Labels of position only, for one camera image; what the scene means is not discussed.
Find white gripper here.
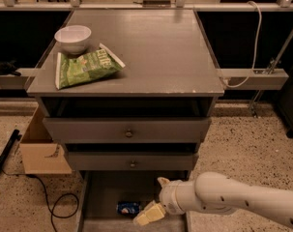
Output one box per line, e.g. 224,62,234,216
133,177,184,226

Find blue pepsi can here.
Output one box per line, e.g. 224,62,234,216
116,201,141,217

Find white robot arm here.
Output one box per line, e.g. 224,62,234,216
133,172,293,229

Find bottom grey open drawer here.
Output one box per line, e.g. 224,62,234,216
74,171,190,232

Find middle grey drawer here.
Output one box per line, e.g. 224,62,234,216
67,152,198,171

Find grey drawer cabinet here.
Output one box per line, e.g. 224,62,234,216
25,9,225,232

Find top grey drawer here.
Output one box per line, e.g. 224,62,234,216
43,118,210,144

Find cardboard box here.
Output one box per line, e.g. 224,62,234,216
19,108,73,174

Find green chip bag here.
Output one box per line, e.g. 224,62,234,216
55,43,125,90

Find black metal stand leg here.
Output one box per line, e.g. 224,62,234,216
0,130,20,171

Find white ceramic bowl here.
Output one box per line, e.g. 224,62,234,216
54,25,92,55

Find grey metal rail frame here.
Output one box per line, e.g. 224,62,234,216
0,0,293,92

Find black object on rail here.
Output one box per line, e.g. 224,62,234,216
0,61,21,76

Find white hanging cable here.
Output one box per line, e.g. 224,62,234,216
221,0,263,89

